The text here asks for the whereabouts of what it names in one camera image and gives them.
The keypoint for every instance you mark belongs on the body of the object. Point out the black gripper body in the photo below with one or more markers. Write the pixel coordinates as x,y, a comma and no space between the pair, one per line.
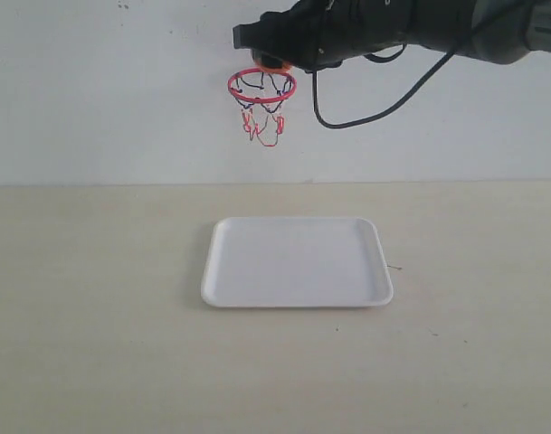
315,35

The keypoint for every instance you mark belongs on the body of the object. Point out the small orange basketball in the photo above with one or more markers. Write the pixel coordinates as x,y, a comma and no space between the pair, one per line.
270,64

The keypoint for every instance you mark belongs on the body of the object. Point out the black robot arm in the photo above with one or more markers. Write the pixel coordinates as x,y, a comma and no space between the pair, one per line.
500,32

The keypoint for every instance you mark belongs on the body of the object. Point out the red mini basketball hoop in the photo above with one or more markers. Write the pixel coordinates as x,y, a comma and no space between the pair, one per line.
261,96

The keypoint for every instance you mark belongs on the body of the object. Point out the white rectangular tray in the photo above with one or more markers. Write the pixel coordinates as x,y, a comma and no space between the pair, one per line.
296,262

